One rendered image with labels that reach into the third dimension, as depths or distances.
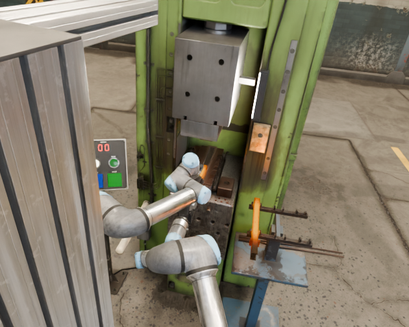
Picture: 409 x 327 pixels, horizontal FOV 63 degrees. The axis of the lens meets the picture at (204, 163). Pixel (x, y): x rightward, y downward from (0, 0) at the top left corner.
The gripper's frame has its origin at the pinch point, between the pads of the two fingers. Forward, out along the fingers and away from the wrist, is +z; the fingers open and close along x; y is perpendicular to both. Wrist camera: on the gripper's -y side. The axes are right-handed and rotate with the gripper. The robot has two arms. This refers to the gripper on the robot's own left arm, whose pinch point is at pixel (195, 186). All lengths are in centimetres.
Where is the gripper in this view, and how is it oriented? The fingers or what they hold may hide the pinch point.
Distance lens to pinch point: 183.3
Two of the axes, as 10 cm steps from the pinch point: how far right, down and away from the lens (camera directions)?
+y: -2.3, 8.6, -4.6
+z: 0.3, 4.8, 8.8
